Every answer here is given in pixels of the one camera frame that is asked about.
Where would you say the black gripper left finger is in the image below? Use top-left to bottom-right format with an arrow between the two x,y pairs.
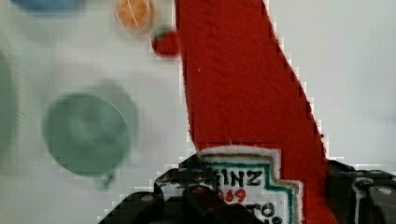
154,154 -> 219,201

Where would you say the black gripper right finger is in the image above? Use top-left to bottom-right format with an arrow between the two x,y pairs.
328,160 -> 396,224

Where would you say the red plush ketchup bottle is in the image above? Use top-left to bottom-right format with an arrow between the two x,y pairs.
175,0 -> 338,224

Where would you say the plush red strawberry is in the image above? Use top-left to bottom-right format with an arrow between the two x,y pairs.
151,28 -> 180,58

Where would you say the plush orange slice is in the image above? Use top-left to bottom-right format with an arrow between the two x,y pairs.
114,0 -> 155,33

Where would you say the blue round bowl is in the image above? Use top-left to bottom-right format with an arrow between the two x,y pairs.
10,0 -> 85,13

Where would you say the green cup with handle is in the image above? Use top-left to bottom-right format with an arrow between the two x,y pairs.
43,93 -> 131,190

